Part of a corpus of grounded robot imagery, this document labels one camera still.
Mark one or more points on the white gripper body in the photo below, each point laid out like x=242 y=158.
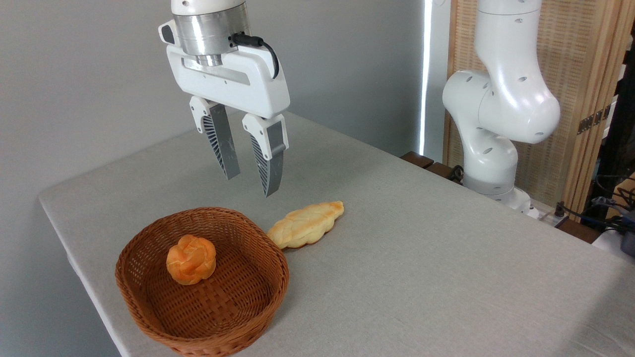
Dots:
x=233 y=82

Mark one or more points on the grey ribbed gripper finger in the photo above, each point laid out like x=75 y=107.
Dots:
x=221 y=141
x=272 y=163

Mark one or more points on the long braided bread loaf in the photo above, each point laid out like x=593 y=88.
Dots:
x=305 y=225

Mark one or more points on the round orange knotted bread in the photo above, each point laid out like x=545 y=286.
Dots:
x=191 y=260

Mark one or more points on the brown wicker basket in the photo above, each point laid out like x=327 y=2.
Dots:
x=223 y=307

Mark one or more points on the dark brown wooden block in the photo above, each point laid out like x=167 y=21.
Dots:
x=442 y=171
x=416 y=159
x=578 y=230

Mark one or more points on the grey tablecloth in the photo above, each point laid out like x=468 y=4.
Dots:
x=397 y=258

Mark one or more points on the dark metal screen hinge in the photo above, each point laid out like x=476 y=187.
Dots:
x=593 y=119

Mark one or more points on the black vertical stand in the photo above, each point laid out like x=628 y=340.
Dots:
x=617 y=139

